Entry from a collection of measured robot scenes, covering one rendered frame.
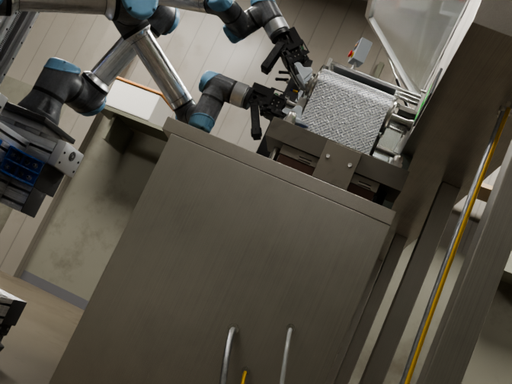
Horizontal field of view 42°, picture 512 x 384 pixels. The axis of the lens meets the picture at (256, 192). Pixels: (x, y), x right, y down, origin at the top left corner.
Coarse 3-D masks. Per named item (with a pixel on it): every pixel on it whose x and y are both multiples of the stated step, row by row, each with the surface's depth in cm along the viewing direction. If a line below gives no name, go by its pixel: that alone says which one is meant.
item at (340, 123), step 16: (320, 96) 207; (304, 112) 206; (320, 112) 206; (336, 112) 206; (352, 112) 206; (304, 128) 205; (320, 128) 205; (336, 128) 205; (352, 128) 204; (368, 128) 204; (352, 144) 203; (368, 144) 203
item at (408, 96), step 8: (328, 64) 241; (336, 64) 241; (336, 72) 246; (344, 72) 242; (352, 72) 240; (360, 72) 240; (360, 80) 243; (368, 80) 240; (376, 80) 239; (376, 88) 244; (384, 88) 241; (392, 88) 238; (400, 88) 238; (400, 96) 244; (408, 96) 241; (416, 96) 237; (416, 104) 244
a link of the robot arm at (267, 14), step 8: (256, 0) 220; (264, 0) 219; (272, 0) 220; (256, 8) 220; (264, 8) 219; (272, 8) 219; (256, 16) 220; (264, 16) 219; (272, 16) 218; (280, 16) 219; (264, 24) 220
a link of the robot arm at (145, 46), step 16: (128, 32) 207; (144, 32) 208; (144, 48) 209; (160, 48) 212; (144, 64) 212; (160, 64) 211; (160, 80) 213; (176, 80) 214; (176, 96) 214; (176, 112) 217
